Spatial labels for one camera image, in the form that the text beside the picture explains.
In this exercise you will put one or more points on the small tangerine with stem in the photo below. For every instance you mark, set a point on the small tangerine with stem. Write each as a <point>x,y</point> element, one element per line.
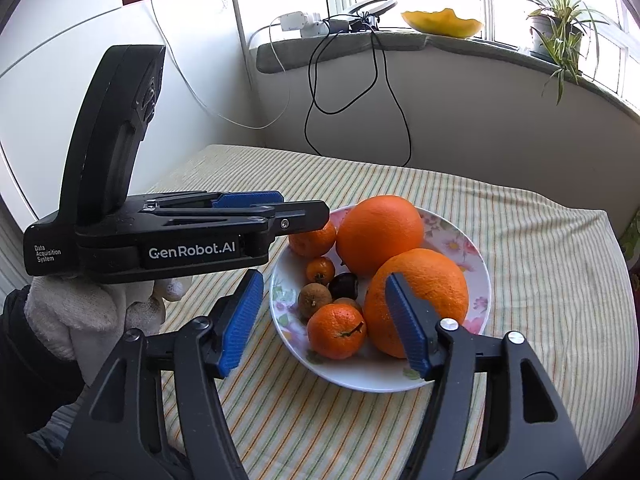
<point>332,332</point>

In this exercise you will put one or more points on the small olive-brown fruit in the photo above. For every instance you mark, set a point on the small olive-brown fruit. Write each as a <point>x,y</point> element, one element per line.
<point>313,301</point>

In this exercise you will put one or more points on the white power adapter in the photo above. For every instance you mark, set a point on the white power adapter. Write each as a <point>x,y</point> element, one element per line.
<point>295,21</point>

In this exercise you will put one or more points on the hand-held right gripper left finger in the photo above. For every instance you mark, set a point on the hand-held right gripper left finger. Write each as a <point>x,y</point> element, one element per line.
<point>242,325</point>

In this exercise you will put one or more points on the striped tablecloth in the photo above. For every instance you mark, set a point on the striped tablecloth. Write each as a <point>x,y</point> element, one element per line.
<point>525,285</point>

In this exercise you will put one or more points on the person's left forearm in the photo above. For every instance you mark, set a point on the person's left forearm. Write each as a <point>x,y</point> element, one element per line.
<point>25,375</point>

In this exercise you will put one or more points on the grey power adapter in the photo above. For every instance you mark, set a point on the grey power adapter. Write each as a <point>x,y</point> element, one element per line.
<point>337,25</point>

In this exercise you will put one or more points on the potted spider plant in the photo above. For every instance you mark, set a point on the potted spider plant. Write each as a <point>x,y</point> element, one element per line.
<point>547,27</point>

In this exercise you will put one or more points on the grey windowsill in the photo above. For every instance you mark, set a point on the grey windowsill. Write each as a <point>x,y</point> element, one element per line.
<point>350,42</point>

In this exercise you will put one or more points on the white cabinet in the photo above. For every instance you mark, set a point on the white cabinet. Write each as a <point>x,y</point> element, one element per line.
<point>60,20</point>

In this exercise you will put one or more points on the white floral plate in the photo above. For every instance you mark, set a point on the white floral plate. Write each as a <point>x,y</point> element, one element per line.
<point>370,375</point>

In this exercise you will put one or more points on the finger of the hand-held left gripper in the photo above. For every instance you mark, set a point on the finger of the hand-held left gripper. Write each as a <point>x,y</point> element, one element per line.
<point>245,199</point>
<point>300,217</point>

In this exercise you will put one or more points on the yellow melon slice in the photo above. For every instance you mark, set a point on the yellow melon slice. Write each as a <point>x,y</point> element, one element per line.
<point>440,25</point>

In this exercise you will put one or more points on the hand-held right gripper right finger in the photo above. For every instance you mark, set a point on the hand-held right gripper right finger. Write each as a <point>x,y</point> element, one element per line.
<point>410,325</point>

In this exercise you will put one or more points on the white window frame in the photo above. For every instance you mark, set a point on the white window frame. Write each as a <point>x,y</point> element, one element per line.
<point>486,10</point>

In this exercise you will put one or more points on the tiny orange kumquat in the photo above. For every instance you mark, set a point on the tiny orange kumquat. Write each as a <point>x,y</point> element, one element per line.
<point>320,270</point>

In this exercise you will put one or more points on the person's left hand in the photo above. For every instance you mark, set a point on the person's left hand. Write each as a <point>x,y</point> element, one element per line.
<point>65,310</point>

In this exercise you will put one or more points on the large orange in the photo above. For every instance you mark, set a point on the large orange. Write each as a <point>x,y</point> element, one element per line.
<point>380,235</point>
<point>440,285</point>

